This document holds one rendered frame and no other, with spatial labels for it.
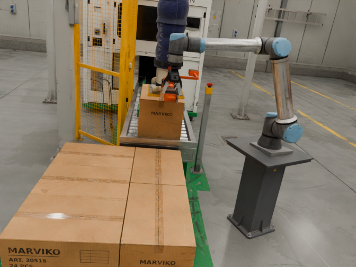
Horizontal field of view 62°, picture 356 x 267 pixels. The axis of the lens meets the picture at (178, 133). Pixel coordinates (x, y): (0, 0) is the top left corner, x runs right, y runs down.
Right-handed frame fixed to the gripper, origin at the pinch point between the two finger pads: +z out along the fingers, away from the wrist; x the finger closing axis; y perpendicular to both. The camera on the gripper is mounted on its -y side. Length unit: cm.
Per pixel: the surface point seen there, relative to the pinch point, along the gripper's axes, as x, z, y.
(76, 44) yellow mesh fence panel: 103, -2, 187
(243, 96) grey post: -160, 76, 346
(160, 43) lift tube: 8, -26, 51
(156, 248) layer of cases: 4, 67, -60
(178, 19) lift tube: -3, -44, 49
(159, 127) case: 2, 50, 73
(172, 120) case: -9, 42, 73
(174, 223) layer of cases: -6, 65, -42
